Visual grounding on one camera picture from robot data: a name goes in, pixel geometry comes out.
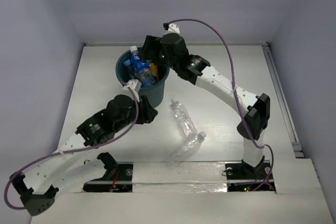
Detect orange yellow label bottle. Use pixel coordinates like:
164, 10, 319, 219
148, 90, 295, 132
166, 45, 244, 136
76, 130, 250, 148
149, 63, 160, 82

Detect dark green ribbed bin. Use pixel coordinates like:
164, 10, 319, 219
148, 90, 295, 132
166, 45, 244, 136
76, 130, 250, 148
115, 50, 170, 108

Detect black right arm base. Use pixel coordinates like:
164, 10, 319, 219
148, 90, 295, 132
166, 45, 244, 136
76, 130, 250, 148
222, 161, 276, 193

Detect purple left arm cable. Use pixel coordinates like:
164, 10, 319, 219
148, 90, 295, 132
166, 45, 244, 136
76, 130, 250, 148
4, 82, 140, 210

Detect silver foil tape strip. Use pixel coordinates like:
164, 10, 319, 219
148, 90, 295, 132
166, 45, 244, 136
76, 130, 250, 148
132, 162, 227, 194

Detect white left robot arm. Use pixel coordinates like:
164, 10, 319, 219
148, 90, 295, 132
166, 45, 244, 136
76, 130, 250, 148
7, 94, 158, 216

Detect blue label white cap bottle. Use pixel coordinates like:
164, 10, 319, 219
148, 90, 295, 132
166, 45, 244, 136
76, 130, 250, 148
130, 46, 156, 87

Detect clear bottle sideways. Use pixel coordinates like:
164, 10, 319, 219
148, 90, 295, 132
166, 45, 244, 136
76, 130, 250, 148
169, 131, 207, 164

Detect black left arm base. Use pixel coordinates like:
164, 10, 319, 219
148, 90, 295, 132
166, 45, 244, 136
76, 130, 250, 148
83, 163, 133, 193

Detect aluminium rail on table edge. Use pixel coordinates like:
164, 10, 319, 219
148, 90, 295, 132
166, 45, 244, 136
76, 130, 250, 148
262, 43, 305, 159

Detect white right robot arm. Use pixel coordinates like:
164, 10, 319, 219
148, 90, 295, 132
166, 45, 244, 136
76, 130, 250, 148
140, 33, 270, 178

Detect clear crushed bottle white cap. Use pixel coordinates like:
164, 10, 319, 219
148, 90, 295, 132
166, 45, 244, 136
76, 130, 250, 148
171, 100, 197, 140

